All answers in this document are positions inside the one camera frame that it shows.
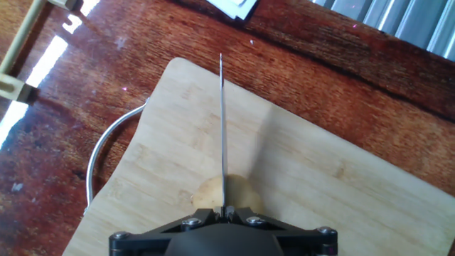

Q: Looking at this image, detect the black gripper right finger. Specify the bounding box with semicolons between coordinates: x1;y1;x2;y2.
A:
223;206;338;256

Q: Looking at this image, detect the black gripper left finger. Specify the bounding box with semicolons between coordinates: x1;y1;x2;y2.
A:
108;206;223;256

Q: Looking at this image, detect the steel chef knife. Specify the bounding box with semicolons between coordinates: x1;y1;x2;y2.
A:
218;53;229;216

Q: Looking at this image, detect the bamboo cutting board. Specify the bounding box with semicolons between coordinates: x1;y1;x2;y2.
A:
62;57;455;256

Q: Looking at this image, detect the small yellow potato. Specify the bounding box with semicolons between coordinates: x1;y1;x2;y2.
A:
191;174;264;214

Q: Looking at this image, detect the wooden knife rack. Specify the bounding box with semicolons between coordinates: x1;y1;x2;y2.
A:
0;0;85;104

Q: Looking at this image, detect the printed white paper stack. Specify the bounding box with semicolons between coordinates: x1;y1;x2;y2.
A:
205;0;259;21

